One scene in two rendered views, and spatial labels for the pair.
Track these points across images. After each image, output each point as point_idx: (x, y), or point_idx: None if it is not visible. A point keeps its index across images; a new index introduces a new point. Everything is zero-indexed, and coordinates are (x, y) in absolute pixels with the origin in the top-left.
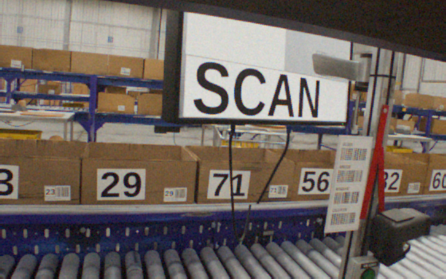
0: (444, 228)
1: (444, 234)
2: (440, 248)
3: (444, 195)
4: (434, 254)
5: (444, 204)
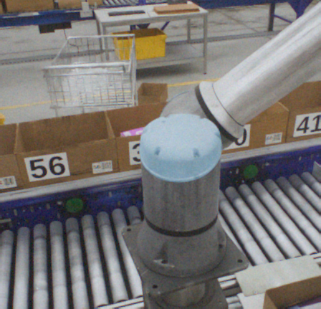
0: (229, 193)
1: (218, 203)
2: None
3: (235, 155)
4: None
5: (232, 166)
